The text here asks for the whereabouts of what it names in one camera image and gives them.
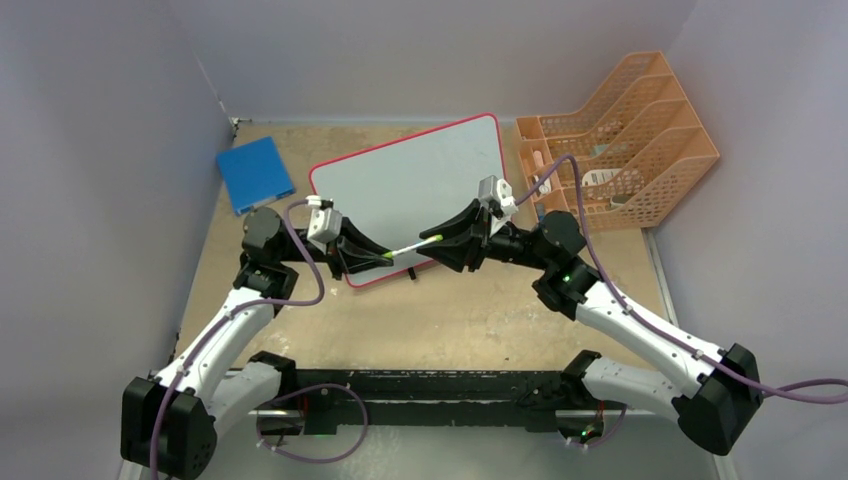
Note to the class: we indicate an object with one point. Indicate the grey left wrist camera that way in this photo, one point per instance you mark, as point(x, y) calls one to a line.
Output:
point(325, 221)

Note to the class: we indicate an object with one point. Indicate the orange plastic desk organizer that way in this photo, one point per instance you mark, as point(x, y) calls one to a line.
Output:
point(640, 120)

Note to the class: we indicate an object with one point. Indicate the blue box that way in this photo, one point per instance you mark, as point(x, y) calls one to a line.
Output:
point(254, 175)

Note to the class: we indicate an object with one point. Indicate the white marker pen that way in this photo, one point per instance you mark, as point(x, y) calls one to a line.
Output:
point(411, 248)

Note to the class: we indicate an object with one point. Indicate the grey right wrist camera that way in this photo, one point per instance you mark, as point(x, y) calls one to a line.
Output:
point(496, 195)

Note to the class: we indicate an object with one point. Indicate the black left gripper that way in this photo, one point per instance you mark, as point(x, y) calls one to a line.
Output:
point(339, 258)

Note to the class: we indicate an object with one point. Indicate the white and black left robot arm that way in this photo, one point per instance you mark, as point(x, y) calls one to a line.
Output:
point(171, 420)

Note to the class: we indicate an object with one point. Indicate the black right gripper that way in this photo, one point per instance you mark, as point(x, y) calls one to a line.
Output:
point(475, 221)

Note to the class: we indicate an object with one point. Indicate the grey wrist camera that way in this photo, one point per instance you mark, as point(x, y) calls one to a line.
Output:
point(496, 195)
point(325, 221)

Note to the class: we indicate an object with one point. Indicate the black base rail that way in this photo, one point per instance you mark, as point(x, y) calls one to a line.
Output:
point(547, 401)

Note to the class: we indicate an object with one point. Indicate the white remote in organizer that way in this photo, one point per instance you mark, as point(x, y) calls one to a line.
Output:
point(599, 176)

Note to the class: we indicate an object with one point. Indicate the pink framed whiteboard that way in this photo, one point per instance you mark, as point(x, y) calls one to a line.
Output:
point(393, 191)

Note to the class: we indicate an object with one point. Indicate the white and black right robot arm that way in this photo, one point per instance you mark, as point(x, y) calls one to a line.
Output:
point(701, 386)

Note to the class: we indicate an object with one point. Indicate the white stapler in organizer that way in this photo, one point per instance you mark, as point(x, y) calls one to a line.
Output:
point(544, 187)

